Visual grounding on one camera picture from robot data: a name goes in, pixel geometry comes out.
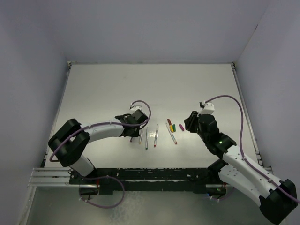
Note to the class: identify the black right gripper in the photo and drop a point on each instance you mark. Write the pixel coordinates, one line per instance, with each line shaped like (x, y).
(190, 122)

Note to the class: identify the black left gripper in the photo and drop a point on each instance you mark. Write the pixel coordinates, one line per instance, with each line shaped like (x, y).
(136, 133)

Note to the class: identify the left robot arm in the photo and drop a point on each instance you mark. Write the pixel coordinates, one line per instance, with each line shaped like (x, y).
(70, 141)

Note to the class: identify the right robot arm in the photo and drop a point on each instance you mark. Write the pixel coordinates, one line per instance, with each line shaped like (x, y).
(276, 198)

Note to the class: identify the white pen red end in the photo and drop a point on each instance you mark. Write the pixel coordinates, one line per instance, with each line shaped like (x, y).
(156, 136)

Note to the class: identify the white pen green end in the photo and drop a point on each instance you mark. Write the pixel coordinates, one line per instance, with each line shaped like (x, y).
(147, 138)

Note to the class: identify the white pen yellow end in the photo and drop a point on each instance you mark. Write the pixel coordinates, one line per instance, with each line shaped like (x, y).
(141, 136)

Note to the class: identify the white pen brown tip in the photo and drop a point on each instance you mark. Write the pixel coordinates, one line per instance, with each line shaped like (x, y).
(170, 133)

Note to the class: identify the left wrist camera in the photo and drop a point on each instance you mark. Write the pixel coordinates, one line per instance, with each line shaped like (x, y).
(136, 107)

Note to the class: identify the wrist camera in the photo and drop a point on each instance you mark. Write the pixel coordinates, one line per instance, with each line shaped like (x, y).
(136, 107)
(206, 108)

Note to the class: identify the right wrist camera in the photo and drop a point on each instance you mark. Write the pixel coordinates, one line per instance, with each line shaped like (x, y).
(206, 108)

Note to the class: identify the black base frame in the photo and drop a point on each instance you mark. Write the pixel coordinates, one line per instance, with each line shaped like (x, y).
(105, 181)

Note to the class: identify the aluminium rail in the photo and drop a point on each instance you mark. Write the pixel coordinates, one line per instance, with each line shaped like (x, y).
(49, 177)

